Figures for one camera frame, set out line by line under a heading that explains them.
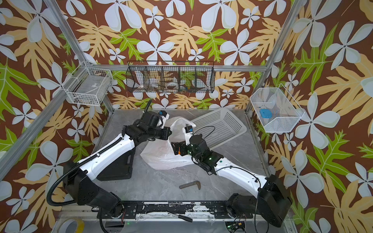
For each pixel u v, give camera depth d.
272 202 0.40
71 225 0.70
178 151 0.70
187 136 0.69
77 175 0.41
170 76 0.97
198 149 0.57
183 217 0.72
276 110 0.84
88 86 0.85
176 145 0.68
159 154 0.83
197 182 0.83
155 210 0.75
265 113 0.83
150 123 0.61
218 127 1.08
